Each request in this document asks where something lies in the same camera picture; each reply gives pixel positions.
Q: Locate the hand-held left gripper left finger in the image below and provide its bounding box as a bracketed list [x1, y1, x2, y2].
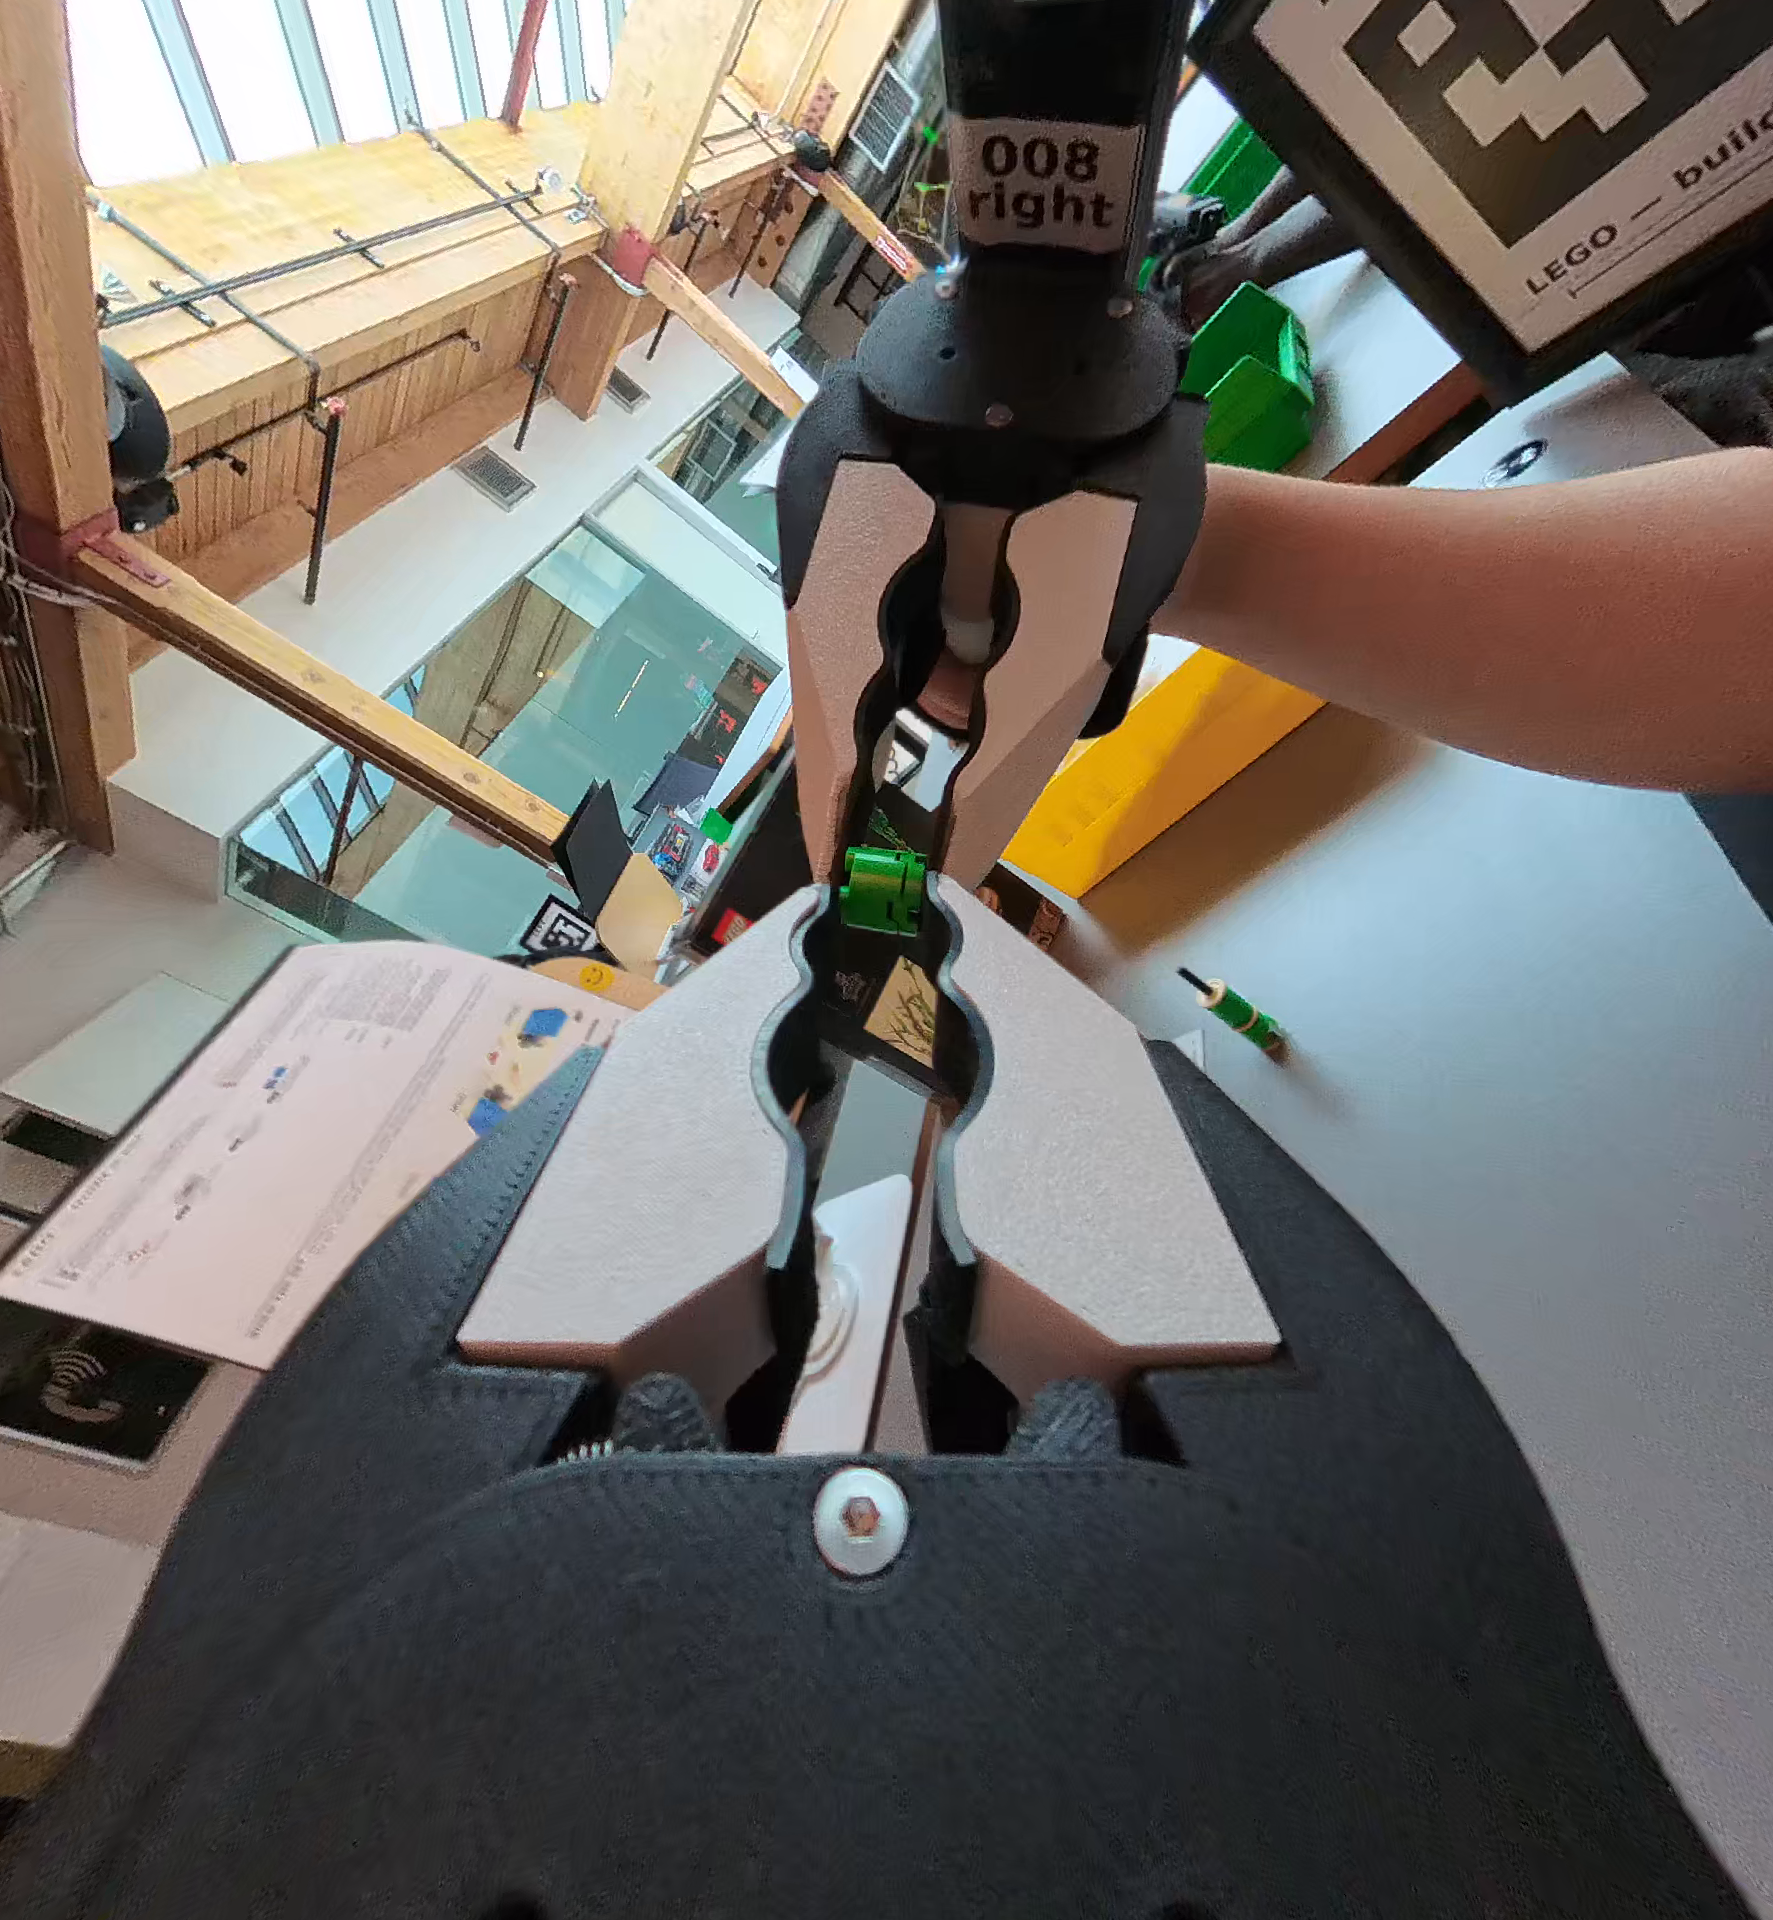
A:
[454, 882, 836, 1441]

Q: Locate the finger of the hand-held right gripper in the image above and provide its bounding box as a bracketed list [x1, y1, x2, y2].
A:
[933, 492, 1145, 887]
[780, 454, 940, 890]

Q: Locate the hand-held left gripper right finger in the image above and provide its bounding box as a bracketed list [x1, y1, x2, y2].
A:
[910, 875, 1291, 1412]

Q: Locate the green toy brick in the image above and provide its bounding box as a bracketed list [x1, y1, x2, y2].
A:
[838, 843, 929, 935]

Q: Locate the person's right forearm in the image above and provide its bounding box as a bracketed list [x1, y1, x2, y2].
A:
[1158, 447, 1773, 796]

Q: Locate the grey desk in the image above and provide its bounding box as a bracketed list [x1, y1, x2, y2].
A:
[887, 628, 1773, 1920]

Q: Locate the yellow storage bin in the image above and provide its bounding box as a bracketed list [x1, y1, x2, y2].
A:
[1001, 641, 1331, 902]

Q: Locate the green bamboo stalk toy piece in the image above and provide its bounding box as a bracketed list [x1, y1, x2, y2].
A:
[1174, 966, 1291, 1060]

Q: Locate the green storage bin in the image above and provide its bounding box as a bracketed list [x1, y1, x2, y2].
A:
[1202, 359, 1317, 476]
[1182, 277, 1317, 405]

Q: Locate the illustrated instruction sheet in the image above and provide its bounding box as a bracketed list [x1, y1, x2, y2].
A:
[0, 939, 637, 1372]

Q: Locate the wooden brace beam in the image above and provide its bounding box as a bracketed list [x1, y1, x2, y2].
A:
[66, 536, 576, 863]

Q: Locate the black white marker sign board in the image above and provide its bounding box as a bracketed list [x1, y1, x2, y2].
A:
[1192, 0, 1773, 411]

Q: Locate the black spotlight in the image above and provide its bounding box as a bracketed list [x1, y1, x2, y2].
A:
[97, 345, 181, 536]

